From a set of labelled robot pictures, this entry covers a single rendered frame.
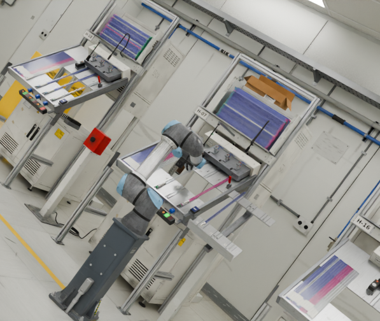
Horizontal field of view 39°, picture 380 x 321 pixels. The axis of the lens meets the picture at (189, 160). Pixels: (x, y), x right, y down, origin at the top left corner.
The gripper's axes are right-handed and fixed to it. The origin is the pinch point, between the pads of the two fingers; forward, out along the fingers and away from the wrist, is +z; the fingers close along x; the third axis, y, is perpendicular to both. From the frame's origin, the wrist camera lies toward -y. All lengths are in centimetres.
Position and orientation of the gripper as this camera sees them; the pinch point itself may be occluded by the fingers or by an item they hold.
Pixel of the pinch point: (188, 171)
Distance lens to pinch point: 371.4
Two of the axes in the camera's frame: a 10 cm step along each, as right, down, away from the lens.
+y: 7.2, -5.2, 4.5
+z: 0.2, 6.7, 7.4
